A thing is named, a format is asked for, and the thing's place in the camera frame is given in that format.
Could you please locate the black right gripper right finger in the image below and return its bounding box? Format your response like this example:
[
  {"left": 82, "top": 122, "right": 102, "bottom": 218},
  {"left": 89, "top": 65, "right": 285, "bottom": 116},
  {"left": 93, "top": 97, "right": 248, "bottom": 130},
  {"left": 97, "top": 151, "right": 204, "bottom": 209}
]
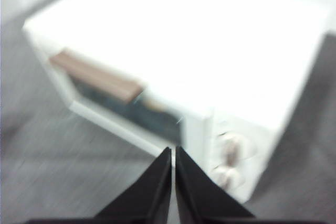
[{"left": 175, "top": 145, "right": 255, "bottom": 219}]

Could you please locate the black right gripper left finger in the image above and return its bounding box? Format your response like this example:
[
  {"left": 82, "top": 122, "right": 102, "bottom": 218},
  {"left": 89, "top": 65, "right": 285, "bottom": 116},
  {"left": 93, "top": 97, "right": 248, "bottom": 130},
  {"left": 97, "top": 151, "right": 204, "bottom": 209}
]
[{"left": 96, "top": 146, "right": 173, "bottom": 219}]

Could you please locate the cream brown oven knob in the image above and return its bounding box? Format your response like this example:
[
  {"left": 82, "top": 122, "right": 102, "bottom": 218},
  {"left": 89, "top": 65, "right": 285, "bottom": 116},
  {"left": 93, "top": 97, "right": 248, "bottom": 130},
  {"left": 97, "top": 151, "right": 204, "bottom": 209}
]
[
  {"left": 222, "top": 132, "right": 254, "bottom": 167},
  {"left": 213, "top": 167, "right": 242, "bottom": 192}
]

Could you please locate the cream Toshiba toaster oven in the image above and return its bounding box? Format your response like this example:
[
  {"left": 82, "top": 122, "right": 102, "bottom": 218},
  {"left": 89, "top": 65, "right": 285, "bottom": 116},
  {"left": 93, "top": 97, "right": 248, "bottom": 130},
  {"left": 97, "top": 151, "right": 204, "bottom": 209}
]
[{"left": 22, "top": 0, "right": 331, "bottom": 204}]

